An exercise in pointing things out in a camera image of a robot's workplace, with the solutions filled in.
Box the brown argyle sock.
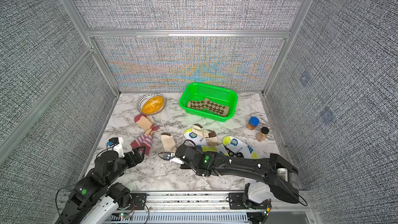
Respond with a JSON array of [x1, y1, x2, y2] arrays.
[[187, 98, 230, 117]]

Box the pink tan striped sock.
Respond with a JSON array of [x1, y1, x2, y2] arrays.
[[130, 114, 159, 155]]

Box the jar with blue lid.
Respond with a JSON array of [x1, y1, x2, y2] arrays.
[[247, 116, 260, 130]]

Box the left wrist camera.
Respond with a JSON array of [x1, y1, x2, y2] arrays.
[[106, 137, 125, 158]]

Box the dark floral sock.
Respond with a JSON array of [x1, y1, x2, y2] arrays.
[[226, 148, 244, 158]]

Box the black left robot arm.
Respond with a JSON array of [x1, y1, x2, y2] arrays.
[[56, 146, 146, 224]]

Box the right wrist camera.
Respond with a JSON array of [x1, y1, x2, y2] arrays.
[[158, 151, 184, 164]]

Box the white sock yellow dots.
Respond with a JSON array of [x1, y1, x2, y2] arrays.
[[183, 128, 229, 156], [222, 136, 259, 159]]

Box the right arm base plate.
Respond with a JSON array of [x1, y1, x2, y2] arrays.
[[226, 192, 272, 211]]

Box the patterned bowl with orange food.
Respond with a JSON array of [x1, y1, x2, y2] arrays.
[[136, 93, 166, 115]]

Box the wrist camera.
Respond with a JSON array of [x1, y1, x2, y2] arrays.
[[106, 137, 125, 158], [158, 151, 184, 164]]

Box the jar with black lid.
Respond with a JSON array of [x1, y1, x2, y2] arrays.
[[256, 127, 269, 142]]

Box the aluminium front rail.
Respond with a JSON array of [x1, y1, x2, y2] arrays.
[[58, 190, 321, 215]]

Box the cream brown block sock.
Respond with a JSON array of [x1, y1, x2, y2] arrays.
[[161, 132, 177, 152]]

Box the green plastic basket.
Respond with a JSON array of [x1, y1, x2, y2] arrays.
[[179, 83, 238, 122]]

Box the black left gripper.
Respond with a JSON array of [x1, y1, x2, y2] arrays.
[[105, 144, 146, 187]]

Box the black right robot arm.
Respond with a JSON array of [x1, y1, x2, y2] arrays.
[[175, 145, 300, 204]]

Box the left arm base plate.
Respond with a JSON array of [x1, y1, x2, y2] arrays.
[[118, 193, 148, 210]]

